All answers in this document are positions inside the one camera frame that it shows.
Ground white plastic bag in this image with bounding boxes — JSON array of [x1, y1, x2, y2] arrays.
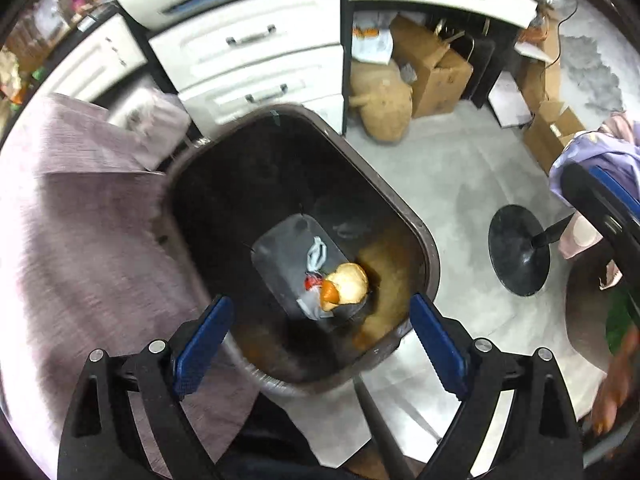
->
[[107, 87, 192, 172]]

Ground tan round bun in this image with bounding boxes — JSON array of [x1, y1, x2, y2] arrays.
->
[[325, 262, 370, 306]]

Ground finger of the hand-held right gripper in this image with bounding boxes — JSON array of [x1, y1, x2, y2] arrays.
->
[[562, 164, 640, 273]]

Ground person's right hand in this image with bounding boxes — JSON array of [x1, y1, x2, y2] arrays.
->
[[592, 330, 640, 436]]

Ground black metal pole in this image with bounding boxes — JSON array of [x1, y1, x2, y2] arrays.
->
[[352, 379, 417, 480]]

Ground white flat box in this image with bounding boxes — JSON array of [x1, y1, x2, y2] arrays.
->
[[487, 70, 534, 129]]

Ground black stool base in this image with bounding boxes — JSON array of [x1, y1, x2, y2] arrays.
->
[[489, 204, 576, 297]]

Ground dark brown trash bin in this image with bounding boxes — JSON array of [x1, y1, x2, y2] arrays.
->
[[162, 104, 441, 395]]

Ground orange peel piece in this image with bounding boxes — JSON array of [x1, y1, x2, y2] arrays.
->
[[320, 280, 342, 311]]

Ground white wrapper red print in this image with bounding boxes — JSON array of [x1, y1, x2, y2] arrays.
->
[[296, 272, 337, 321]]

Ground cardboard box under desk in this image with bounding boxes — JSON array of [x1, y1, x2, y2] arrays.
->
[[389, 15, 474, 119]]

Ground black bag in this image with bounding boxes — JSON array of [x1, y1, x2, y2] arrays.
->
[[465, 37, 502, 109]]

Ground lavender plastic bag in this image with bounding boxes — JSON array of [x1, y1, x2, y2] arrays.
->
[[549, 112, 640, 201]]

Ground white cabinet panel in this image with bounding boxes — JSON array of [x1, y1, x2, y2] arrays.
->
[[42, 12, 147, 107]]

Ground tan sack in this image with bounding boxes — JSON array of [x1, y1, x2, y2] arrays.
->
[[349, 60, 414, 144]]

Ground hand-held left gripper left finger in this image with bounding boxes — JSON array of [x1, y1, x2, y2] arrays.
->
[[57, 295, 236, 480]]

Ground white twisted wrapper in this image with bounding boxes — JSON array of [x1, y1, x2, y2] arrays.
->
[[305, 236, 331, 273]]

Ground white bag orange print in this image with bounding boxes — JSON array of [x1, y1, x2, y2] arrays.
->
[[352, 22, 394, 64]]

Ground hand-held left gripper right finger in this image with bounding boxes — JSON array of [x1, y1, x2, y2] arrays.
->
[[410, 294, 586, 480]]

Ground purple striped tablecloth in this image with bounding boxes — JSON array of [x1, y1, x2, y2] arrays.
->
[[0, 92, 261, 476]]

